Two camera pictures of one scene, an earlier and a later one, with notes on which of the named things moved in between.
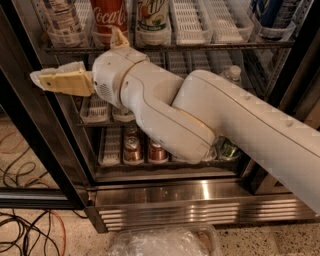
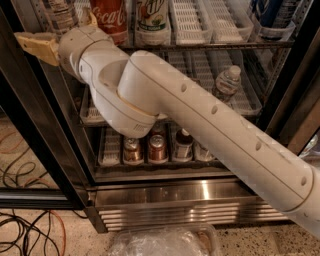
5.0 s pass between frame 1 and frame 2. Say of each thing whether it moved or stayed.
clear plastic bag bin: stayed
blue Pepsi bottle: stayed
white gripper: moved
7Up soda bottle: stayed
